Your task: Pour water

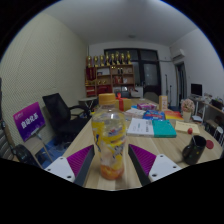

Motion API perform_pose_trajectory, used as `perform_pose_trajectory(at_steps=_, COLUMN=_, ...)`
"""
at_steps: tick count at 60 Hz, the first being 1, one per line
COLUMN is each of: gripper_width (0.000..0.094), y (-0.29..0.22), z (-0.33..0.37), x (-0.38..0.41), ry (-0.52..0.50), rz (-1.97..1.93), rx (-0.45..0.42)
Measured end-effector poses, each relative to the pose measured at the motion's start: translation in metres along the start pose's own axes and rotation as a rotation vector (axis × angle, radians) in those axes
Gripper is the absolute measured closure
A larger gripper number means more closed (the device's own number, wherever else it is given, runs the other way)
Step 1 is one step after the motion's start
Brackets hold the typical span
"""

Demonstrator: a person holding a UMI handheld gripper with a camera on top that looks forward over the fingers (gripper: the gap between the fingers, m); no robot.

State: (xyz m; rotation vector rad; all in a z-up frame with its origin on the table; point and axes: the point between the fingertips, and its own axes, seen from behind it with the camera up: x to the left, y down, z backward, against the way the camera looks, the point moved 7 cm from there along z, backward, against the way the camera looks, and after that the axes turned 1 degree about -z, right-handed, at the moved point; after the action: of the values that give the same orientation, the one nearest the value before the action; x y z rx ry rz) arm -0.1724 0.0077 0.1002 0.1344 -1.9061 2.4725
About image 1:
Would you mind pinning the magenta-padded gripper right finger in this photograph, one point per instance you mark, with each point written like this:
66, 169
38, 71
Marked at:
163, 166

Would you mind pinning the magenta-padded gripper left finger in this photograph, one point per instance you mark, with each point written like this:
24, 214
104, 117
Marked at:
58, 166

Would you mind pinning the yellow-labelled clear drink bottle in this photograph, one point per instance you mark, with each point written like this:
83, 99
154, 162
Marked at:
109, 140

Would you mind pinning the black mug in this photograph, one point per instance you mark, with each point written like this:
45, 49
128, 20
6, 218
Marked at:
193, 151

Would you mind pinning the teal book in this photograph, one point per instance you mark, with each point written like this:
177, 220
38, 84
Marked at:
164, 128

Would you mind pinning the red lollipop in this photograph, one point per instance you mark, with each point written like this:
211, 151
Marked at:
190, 130

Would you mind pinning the white booklet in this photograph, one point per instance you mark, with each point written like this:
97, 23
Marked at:
140, 127

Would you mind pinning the pale yellow paper pad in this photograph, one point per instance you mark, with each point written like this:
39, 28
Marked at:
185, 126

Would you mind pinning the black office chair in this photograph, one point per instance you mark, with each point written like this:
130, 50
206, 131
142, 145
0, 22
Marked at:
61, 116

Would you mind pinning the flat round red coaster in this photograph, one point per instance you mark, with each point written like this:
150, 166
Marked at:
209, 144

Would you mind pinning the orange book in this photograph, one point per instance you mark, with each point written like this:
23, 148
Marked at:
173, 115

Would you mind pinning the blue book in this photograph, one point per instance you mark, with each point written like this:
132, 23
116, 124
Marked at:
154, 115

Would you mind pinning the purple sign board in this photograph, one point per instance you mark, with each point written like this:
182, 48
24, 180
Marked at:
29, 120

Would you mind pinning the white paper sheets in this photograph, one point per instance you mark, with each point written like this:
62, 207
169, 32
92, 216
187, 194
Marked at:
135, 112

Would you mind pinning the pink box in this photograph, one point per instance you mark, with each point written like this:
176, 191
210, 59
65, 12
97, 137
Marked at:
146, 106

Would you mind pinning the tan carton box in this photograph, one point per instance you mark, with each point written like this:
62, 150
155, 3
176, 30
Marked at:
163, 103

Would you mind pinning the potted flower bouquet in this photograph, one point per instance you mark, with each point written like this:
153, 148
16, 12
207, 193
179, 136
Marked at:
187, 106

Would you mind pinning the white round stool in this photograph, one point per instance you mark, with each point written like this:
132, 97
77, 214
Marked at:
219, 131

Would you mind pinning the white round side table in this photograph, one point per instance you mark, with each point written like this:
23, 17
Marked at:
87, 100

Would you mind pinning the yellow gift box red ribbon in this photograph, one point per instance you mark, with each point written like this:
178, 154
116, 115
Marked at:
121, 104

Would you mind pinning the black tripod stand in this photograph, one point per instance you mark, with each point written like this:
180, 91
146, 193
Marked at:
166, 90

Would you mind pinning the black computer monitor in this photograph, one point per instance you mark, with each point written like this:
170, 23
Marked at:
196, 90

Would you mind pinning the dark glass door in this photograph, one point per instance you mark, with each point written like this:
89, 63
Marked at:
150, 73

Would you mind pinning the wooden shelf unit with trophies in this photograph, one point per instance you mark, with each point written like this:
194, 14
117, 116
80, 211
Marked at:
110, 76

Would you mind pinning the white air conditioner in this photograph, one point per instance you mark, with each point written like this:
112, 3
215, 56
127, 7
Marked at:
178, 55

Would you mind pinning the wooden wall desk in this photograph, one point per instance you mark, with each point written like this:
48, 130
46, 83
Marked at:
208, 107

